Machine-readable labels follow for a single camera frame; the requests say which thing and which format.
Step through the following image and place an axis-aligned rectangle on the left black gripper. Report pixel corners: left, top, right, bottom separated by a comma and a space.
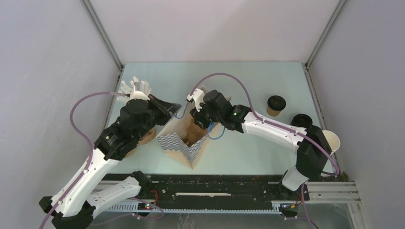
135, 94, 181, 141

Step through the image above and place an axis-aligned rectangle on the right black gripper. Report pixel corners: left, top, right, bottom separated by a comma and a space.
189, 99, 223, 131

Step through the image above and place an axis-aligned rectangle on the checkered paper takeout bag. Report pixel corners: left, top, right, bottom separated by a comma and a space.
156, 102, 225, 169

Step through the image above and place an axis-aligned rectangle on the single cardboard cup carrier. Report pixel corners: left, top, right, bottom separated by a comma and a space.
182, 118, 206, 147

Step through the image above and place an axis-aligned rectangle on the black cup lid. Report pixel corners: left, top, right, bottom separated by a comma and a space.
267, 95, 287, 111

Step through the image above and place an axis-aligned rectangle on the single brown paper cup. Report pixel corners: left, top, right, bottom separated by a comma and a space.
266, 106, 283, 117

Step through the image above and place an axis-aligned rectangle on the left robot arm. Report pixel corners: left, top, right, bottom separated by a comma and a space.
39, 95, 181, 229

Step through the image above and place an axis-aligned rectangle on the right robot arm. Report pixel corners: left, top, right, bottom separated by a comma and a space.
186, 89, 332, 199

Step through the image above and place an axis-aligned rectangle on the brown cardboard cup carrier stack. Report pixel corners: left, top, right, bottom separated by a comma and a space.
124, 127, 156, 158

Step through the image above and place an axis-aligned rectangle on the stack of paper cups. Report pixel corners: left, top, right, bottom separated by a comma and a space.
322, 130, 341, 155

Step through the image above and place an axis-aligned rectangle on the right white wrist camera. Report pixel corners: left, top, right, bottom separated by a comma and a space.
186, 88, 205, 112

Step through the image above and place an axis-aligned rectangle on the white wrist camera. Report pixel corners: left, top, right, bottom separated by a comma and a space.
186, 88, 205, 112
129, 90, 150, 101

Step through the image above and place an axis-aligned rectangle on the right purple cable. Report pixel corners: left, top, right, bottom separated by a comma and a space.
190, 73, 341, 229

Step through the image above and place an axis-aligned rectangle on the purple cable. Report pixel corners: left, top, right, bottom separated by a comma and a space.
38, 92, 165, 229
190, 73, 341, 229

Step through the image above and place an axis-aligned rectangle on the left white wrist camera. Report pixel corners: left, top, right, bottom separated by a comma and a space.
129, 90, 150, 101

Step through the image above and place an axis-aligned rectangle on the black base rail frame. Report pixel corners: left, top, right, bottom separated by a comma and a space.
107, 174, 361, 217

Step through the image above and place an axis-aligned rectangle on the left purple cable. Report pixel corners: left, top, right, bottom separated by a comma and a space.
38, 92, 165, 229

